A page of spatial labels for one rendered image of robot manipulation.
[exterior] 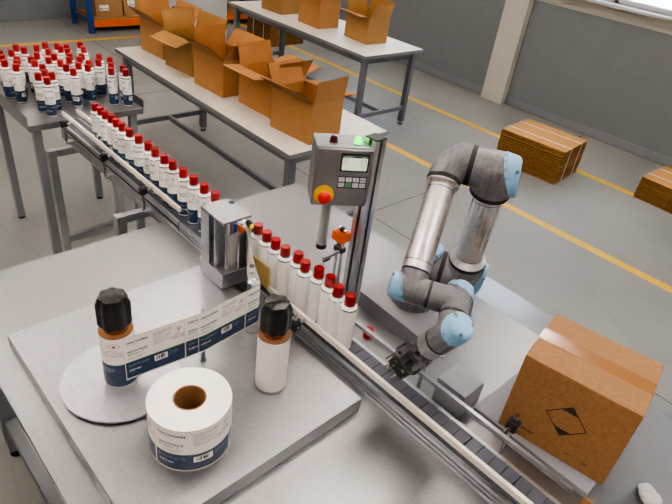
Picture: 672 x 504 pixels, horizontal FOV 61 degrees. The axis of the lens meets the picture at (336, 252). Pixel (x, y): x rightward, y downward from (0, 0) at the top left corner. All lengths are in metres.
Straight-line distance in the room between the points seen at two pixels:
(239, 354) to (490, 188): 0.87
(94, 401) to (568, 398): 1.22
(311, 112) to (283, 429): 2.12
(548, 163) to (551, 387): 4.08
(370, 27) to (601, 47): 2.56
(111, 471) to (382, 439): 0.69
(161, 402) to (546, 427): 1.01
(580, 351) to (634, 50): 5.41
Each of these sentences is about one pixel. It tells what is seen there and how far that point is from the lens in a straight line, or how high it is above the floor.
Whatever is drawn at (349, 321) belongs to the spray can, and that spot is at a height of 1.00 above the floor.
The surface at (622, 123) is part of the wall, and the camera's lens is 6.96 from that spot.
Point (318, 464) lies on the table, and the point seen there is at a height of 0.83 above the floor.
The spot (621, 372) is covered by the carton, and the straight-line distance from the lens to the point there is 1.68.
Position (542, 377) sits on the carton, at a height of 1.08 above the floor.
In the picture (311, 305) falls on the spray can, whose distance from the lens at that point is 1.83.
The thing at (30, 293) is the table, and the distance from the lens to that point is 2.15.
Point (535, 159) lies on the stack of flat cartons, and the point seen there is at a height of 0.15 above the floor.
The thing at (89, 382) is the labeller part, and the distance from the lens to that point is 1.70.
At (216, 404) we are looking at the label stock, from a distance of 1.43.
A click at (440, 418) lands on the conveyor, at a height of 0.88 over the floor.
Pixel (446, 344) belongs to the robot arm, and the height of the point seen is 1.18.
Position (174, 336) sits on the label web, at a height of 1.01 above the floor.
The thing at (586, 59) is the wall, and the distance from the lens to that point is 7.06.
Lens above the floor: 2.10
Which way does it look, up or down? 33 degrees down
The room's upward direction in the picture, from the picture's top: 8 degrees clockwise
